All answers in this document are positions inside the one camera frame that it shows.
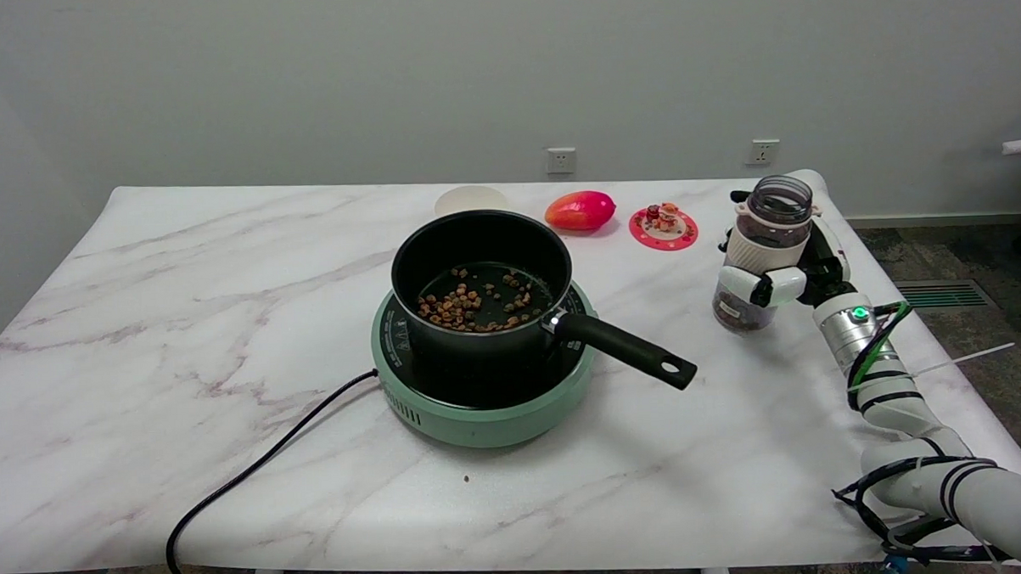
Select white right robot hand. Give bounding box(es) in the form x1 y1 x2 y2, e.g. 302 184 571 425
715 186 857 312

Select clear bottle with cream band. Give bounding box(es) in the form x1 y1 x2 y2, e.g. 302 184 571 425
708 174 821 335

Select green floor vent grille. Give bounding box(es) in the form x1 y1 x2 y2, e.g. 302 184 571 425
895 279 996 312

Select red round coaster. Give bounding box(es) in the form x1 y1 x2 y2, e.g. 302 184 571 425
628 204 699 253

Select red mango fruit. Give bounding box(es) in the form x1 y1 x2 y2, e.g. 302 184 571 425
544 190 618 233

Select brown food pieces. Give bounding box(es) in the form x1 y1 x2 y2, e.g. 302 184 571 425
415 265 540 335

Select green induction cooker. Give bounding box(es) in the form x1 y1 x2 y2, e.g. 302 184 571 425
368 279 603 453

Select black saucepan with handle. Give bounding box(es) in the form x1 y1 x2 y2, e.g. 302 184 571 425
388 202 699 402

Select black power cable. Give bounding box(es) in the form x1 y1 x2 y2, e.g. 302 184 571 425
159 369 387 574

